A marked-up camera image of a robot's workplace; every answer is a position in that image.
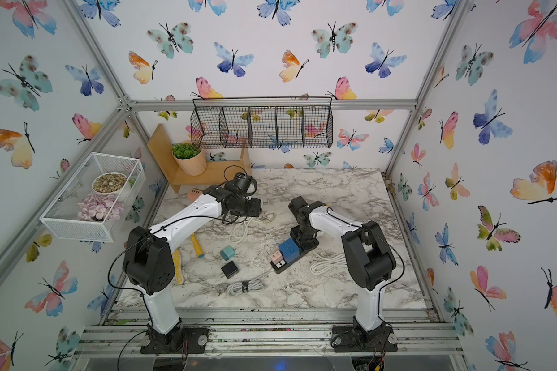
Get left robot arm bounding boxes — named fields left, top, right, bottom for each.
left=122, top=173, right=261, bottom=335

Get blue plug adapter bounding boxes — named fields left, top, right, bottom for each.
left=279, top=238, right=301, bottom=264

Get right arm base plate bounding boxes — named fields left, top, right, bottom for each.
left=330, top=324, right=398, bottom=352

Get white wire basket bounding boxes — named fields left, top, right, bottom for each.
left=40, top=152, right=145, bottom=243

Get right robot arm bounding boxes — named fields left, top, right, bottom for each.
left=282, top=196, right=397, bottom=332

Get black wire basket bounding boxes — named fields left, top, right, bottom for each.
left=188, top=96, right=334, bottom=153

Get pink power strip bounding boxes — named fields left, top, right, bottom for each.
left=187, top=189, right=203, bottom=203

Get teal plug adapter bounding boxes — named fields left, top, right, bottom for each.
left=220, top=246, right=235, bottom=261

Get yellow toy shovel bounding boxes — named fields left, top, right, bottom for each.
left=172, top=233, right=204, bottom=284

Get potted green plant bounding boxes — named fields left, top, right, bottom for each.
left=172, top=142, right=207, bottom=176

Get pink succulent flowers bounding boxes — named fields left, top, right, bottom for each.
left=77, top=193, right=125, bottom=223

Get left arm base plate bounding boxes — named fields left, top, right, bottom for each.
left=140, top=325, right=209, bottom=355

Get black plug adapter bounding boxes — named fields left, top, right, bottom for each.
left=221, top=261, right=239, bottom=279

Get black power strip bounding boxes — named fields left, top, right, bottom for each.
left=270, top=238, right=311, bottom=275

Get white cable of orange strip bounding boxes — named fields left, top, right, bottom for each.
left=309, top=252, right=349, bottom=277

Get bowl of pebbles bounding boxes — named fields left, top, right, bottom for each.
left=91, top=173, right=128, bottom=196

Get cable bundle of black strip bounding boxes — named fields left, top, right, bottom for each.
left=226, top=278, right=266, bottom=297

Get pink plug adapter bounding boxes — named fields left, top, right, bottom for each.
left=271, top=251, right=286, bottom=267

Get wooden shelf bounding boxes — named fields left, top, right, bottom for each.
left=147, top=124, right=252, bottom=193

